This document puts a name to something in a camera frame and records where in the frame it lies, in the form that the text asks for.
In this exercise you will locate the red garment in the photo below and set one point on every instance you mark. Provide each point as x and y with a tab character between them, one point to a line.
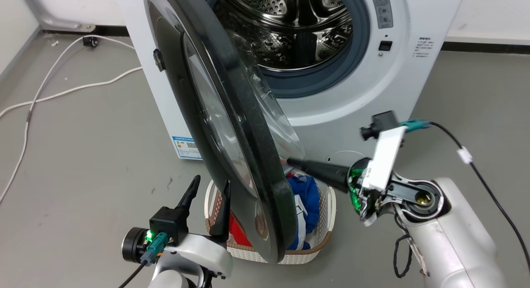
238	232

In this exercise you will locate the white front-load washing machine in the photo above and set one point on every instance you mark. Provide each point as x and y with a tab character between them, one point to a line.
356	93

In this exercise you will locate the grey warning sticker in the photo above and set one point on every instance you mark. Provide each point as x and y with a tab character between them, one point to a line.
381	8

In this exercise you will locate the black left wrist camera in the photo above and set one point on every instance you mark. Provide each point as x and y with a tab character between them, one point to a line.
167	224

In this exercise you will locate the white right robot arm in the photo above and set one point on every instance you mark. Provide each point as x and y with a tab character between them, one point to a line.
451	242

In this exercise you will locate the black round washer door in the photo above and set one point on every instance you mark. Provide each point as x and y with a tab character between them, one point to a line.
248	155

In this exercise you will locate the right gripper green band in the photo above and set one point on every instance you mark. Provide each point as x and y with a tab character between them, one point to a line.
383	168

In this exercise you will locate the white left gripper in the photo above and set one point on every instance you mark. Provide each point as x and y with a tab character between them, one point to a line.
207	250

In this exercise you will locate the grey rubber door gasket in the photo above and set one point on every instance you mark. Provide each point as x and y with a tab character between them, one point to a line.
327	77

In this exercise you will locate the blue energy label sticker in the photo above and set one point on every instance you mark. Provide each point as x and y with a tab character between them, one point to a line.
186	147

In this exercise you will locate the grey wall pipe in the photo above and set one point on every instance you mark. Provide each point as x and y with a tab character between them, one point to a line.
62	24

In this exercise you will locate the stainless steel washer drum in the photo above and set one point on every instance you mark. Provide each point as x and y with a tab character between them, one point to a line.
285	27

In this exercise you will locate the striped multicolour cloth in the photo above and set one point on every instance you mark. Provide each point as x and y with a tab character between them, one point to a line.
290	170

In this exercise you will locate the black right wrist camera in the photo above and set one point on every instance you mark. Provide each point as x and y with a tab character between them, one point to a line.
379	124

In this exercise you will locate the small black floor plug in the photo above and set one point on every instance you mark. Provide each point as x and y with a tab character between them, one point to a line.
90	42

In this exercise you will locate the black door lock slot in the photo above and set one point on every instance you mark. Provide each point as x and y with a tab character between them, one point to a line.
385	45

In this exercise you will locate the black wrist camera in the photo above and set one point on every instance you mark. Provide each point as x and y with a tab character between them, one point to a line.
379	124
167	224

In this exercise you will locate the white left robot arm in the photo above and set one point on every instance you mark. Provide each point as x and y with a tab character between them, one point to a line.
174	279

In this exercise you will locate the blue garment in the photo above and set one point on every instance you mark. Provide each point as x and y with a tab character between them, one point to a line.
308	197

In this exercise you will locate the white woven laundry basket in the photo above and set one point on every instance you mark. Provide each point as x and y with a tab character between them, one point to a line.
325	230

